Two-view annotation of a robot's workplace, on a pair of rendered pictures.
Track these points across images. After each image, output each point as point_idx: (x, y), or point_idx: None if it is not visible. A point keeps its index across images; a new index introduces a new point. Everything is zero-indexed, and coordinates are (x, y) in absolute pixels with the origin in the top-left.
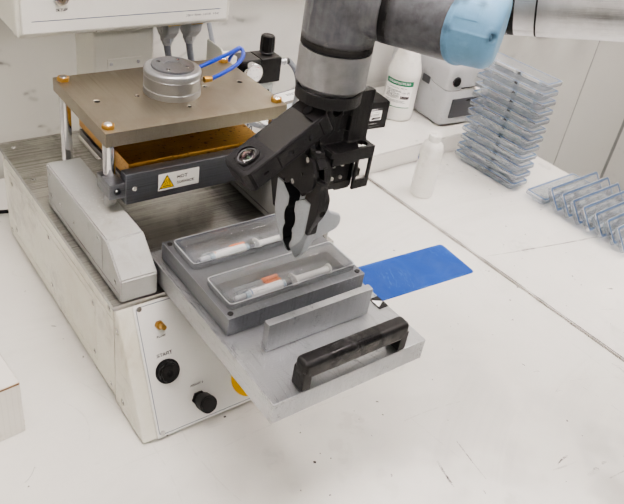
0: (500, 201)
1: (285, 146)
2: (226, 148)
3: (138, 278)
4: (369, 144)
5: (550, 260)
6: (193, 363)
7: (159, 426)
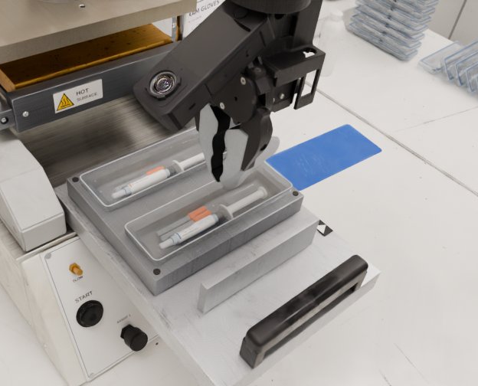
0: (395, 73)
1: (215, 68)
2: (131, 53)
3: (42, 224)
4: (319, 52)
5: (450, 132)
6: (117, 299)
7: (87, 370)
